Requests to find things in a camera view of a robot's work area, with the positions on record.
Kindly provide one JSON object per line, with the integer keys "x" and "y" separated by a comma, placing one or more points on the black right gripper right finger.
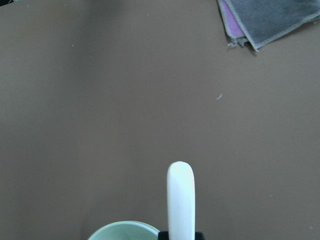
{"x": 199, "y": 236}

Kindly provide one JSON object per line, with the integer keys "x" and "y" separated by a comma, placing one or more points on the white ceramic spoon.
{"x": 181, "y": 201}

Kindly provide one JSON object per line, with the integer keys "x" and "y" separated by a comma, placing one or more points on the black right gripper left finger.
{"x": 163, "y": 235}

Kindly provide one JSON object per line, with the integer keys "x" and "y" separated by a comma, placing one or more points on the light green bowl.
{"x": 126, "y": 230}

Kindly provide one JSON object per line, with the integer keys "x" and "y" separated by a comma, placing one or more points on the grey folded cloth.
{"x": 264, "y": 21}

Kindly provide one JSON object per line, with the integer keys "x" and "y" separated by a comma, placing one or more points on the purple cloth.
{"x": 231, "y": 25}

